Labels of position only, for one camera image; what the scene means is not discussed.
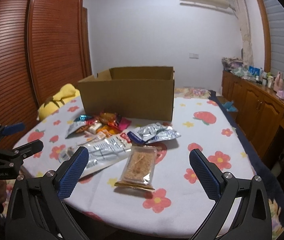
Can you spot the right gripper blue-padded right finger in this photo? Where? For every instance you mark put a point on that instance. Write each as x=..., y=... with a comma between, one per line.
x=252, y=219

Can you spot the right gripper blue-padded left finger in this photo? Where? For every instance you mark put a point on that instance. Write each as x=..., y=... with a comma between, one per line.
x=36, y=207

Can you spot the silver red-top snack pouch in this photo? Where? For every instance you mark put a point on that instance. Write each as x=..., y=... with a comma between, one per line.
x=78, y=127

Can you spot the large silver red snack bag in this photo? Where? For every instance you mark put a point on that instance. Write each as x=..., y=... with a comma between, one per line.
x=106, y=152

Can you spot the clear brown cracker packet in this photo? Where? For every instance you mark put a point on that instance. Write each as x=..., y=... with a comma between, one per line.
x=139, y=169

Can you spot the silver orange-strip foil pouch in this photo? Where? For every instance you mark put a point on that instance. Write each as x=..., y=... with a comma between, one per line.
x=167, y=133

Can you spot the orange white chicken-feet pouch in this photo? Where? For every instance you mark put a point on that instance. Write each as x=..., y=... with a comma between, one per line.
x=95, y=135

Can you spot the teal candy wrapper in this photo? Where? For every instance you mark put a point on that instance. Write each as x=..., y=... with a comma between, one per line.
x=83, y=117

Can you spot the small pink wafer packet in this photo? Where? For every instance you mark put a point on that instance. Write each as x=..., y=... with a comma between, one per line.
x=93, y=128

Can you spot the yellow pikachu plush toy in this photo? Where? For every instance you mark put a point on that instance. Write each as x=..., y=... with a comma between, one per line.
x=51, y=105

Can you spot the pink chicken snack pouch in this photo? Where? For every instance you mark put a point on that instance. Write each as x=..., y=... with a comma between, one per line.
x=114, y=120

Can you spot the wooden sideboard cabinet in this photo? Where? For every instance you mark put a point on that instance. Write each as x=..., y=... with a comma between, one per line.
x=261, y=112

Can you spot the red-brown louvered wardrobe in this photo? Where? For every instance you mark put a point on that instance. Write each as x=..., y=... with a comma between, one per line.
x=44, y=45

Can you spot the silver blue-edge foil pouch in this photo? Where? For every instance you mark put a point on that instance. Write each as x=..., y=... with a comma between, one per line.
x=141, y=135

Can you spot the brown cardboard box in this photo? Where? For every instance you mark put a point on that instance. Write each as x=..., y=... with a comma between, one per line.
x=145, y=92

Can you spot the flowered quilt at bed end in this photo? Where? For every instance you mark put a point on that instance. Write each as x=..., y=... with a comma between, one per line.
x=191, y=93

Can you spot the blue box on sideboard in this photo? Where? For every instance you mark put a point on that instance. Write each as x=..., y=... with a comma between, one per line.
x=254, y=71

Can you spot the folded fabric pile on sideboard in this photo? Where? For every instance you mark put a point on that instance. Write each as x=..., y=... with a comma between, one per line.
x=230, y=63

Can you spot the beige window curtain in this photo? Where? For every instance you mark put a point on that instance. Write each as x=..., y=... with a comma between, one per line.
x=242, y=15

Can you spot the white wall switch plate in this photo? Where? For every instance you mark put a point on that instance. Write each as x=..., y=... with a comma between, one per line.
x=193, y=56

